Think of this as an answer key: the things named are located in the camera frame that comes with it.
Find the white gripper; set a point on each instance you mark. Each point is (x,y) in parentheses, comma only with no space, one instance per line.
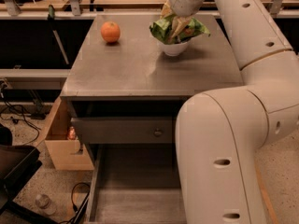
(181,1)

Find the green rice chip bag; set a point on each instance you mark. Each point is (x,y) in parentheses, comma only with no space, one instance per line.
(161,29)

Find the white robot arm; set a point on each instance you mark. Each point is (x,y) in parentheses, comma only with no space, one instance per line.
(218,132)

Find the white ceramic bowl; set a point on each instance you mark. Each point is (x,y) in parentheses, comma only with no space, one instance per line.
(173,50)

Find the orange fruit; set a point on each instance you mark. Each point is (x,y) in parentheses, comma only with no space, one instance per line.
(110,31)

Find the grey metal drawer cabinet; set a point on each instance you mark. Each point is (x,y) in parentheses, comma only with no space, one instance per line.
(134,78)

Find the round metal drawer knob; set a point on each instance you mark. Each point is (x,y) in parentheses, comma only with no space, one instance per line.
(157,132)

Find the grey upper drawer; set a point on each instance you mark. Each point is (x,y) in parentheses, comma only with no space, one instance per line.
(123,130)

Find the grey open lower drawer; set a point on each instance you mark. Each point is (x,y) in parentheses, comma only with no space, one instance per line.
(135,184)

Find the light wooden box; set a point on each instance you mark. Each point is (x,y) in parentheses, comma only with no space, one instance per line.
(66,151)

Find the black office chair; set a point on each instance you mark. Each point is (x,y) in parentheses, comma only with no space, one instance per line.
(17,165)

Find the clear plastic bottle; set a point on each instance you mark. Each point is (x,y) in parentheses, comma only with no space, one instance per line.
(45,204)

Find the green handled tool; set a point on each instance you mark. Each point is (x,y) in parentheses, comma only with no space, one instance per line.
(51,19)

